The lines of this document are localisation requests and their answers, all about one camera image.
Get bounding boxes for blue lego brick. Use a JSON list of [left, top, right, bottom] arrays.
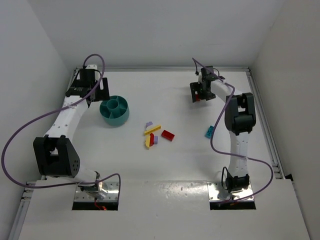
[[204, 125, 215, 139]]

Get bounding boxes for red lego plate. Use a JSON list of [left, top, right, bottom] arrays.
[[161, 130, 175, 142]]

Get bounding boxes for lavender lego brick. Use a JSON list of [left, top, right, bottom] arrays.
[[153, 136, 159, 145], [145, 121, 153, 128]]

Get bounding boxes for long yellow lego brick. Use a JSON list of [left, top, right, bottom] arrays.
[[143, 125, 162, 136]]

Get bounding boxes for yellow curved lego piece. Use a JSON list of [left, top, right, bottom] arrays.
[[144, 135, 151, 150]]

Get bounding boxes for red curved lego piece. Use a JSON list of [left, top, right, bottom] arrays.
[[149, 133, 155, 147]]

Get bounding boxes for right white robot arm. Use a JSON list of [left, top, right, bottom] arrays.
[[190, 66, 256, 193]]

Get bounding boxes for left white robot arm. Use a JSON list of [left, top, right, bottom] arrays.
[[33, 64, 109, 200]]

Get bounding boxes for teal round divided container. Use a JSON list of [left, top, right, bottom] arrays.
[[99, 95, 130, 127]]

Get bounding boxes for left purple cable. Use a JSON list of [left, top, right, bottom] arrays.
[[1, 53, 121, 200]]

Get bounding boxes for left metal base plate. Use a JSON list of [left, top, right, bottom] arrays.
[[74, 181, 119, 203]]

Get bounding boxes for metal base plate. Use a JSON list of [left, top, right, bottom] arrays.
[[74, 181, 119, 203], [207, 182, 254, 202]]

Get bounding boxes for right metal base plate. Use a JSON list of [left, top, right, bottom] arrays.
[[207, 182, 254, 202]]

